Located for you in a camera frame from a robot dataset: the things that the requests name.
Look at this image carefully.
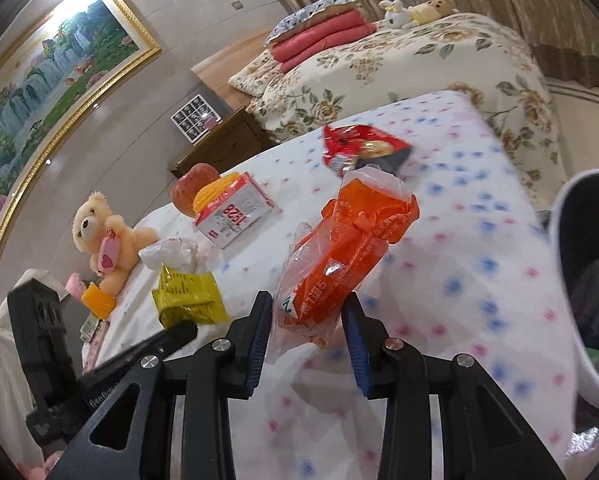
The yellow wrapper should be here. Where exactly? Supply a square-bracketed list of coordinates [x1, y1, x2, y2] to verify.
[151, 264, 229, 330]

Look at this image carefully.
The white tissue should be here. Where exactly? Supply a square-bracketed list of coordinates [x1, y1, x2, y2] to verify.
[139, 238, 198, 273]

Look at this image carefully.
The orange plastic snack bag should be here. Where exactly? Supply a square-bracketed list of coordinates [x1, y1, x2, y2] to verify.
[267, 166, 420, 363]

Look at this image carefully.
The white red paper box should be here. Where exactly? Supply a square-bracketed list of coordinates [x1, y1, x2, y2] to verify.
[194, 172, 276, 249]

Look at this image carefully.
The orange foam fruit net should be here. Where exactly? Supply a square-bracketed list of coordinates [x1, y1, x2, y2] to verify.
[192, 171, 241, 214]

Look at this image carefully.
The red snack wrapper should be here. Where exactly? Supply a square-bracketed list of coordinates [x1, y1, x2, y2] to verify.
[322, 125, 412, 178]

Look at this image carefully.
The white round trash bin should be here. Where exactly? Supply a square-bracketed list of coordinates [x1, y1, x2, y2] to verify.
[548, 169, 599, 408]

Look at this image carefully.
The beige teddy bear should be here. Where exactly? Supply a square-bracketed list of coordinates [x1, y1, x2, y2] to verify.
[72, 192, 158, 297]

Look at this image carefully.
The red apple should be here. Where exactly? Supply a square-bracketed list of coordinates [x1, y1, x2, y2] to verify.
[170, 162, 219, 218]

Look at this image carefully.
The wooden nightstand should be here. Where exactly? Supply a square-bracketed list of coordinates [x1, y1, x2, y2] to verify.
[170, 107, 275, 178]

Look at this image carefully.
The floral pillow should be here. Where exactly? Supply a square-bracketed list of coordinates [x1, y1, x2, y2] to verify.
[228, 49, 282, 98]

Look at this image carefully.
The wooden headboard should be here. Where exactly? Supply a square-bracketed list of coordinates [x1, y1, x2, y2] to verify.
[191, 29, 269, 110]

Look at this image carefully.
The framed landscape painting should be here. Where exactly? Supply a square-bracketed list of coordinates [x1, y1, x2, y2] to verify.
[0, 0, 162, 252]

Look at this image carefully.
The floral quilt bed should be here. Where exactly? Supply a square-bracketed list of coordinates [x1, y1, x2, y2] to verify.
[248, 13, 566, 209]

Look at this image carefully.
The folded red blanket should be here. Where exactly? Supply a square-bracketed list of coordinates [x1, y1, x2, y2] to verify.
[269, 10, 377, 74]

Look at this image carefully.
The white rabbit plush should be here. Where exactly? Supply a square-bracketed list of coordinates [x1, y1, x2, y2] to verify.
[379, 0, 415, 30]

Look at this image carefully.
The blue dotted pillow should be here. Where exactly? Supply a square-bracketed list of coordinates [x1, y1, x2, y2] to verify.
[264, 0, 361, 48]

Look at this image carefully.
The yellow bear plush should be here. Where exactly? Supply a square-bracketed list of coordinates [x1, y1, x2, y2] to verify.
[409, 0, 458, 26]

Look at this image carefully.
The photo collage frame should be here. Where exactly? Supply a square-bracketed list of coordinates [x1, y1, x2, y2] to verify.
[170, 94, 222, 144]

